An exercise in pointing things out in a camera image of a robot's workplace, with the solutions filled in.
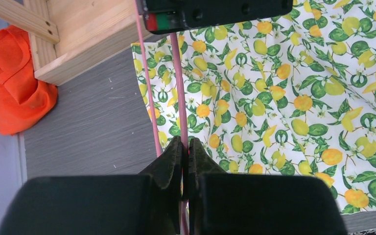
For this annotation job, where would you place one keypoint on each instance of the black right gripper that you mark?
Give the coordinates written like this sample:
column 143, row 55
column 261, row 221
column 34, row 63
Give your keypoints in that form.
column 169, row 16

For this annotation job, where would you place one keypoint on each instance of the orange cloth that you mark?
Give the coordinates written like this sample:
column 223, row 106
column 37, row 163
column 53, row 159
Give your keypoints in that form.
column 24, row 100

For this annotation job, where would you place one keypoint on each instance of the thin pink wire hanger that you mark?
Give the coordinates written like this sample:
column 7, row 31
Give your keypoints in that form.
column 181, row 106

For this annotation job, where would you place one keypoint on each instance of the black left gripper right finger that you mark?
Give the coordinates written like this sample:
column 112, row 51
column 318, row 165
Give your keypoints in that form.
column 222, row 203

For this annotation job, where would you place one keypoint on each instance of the lemon print skirt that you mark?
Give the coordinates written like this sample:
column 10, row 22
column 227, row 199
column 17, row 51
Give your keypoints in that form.
column 290, row 95

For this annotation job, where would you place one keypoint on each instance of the wooden hanger rack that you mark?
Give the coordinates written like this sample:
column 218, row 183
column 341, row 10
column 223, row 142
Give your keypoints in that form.
column 69, row 37

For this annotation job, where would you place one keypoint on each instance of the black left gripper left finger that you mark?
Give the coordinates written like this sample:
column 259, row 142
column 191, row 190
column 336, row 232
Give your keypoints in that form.
column 147, row 203

